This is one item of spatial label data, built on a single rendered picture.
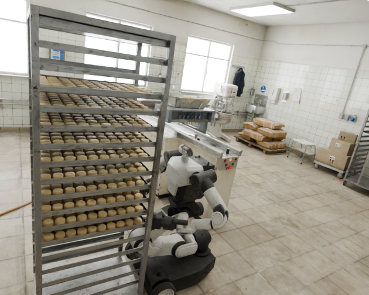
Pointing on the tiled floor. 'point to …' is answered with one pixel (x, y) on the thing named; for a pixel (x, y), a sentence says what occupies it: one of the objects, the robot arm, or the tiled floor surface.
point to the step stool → (304, 148)
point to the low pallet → (261, 146)
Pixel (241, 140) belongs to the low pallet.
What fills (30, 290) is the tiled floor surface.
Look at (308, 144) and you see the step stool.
